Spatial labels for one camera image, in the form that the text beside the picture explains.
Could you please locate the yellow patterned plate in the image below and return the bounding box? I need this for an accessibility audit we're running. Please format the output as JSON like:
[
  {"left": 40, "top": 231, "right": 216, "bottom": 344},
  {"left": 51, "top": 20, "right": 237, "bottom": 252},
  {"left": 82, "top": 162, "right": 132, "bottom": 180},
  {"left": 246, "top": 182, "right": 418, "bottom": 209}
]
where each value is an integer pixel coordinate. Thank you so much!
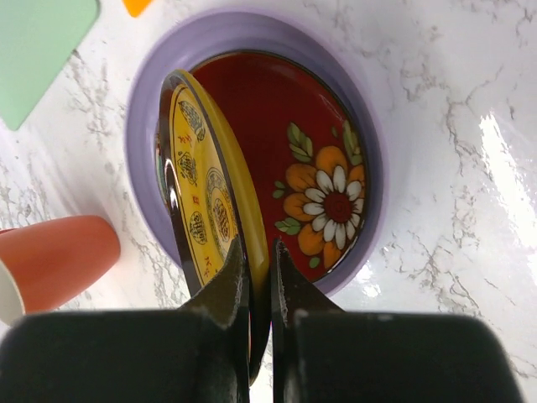
[{"left": 156, "top": 70, "right": 269, "bottom": 379}]

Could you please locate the dark red floral plate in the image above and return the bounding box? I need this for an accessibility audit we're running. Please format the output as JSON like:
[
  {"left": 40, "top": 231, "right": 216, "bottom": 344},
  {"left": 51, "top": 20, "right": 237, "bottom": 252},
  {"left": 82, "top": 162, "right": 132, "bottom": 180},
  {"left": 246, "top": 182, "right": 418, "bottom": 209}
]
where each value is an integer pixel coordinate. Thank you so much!
[{"left": 188, "top": 51, "right": 368, "bottom": 281}]

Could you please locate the orange cutting mat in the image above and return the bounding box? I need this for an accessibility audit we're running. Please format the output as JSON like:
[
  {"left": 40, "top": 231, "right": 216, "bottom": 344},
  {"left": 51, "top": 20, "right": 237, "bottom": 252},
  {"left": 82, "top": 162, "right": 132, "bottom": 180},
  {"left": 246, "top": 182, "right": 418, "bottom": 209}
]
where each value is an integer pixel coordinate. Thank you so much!
[{"left": 122, "top": 0, "right": 154, "bottom": 18}]

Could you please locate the orange mug white inside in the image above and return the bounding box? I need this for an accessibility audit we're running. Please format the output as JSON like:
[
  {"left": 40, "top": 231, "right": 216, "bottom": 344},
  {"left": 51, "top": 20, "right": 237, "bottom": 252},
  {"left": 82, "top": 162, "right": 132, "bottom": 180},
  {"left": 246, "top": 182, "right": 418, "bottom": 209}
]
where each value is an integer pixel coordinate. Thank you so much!
[{"left": 1, "top": 215, "right": 121, "bottom": 325}]

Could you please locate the mint green clipboard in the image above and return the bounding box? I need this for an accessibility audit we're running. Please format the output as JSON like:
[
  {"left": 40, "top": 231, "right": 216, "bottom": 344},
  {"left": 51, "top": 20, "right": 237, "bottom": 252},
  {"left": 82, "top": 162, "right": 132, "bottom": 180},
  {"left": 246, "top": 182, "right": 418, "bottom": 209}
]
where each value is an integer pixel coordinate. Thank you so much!
[{"left": 1, "top": 0, "right": 100, "bottom": 130}]

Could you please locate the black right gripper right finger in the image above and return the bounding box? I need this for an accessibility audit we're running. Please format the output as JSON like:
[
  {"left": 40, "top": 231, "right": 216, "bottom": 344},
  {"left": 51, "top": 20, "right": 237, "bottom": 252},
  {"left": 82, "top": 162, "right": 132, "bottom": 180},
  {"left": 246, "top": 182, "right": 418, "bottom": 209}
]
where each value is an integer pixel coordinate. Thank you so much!
[{"left": 270, "top": 240, "right": 523, "bottom": 402}]

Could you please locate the lavender plate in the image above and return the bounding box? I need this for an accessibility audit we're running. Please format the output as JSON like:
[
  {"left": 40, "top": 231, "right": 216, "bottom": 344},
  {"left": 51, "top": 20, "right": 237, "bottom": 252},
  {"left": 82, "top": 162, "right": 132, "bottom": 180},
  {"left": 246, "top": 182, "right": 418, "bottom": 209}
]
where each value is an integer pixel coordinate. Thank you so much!
[{"left": 125, "top": 6, "right": 388, "bottom": 296}]

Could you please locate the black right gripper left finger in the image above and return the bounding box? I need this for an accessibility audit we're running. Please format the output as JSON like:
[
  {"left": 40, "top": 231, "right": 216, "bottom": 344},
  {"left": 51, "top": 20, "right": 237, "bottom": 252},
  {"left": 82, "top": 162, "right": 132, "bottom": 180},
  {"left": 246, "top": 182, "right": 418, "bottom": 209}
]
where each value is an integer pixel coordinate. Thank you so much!
[{"left": 1, "top": 239, "right": 249, "bottom": 402}]

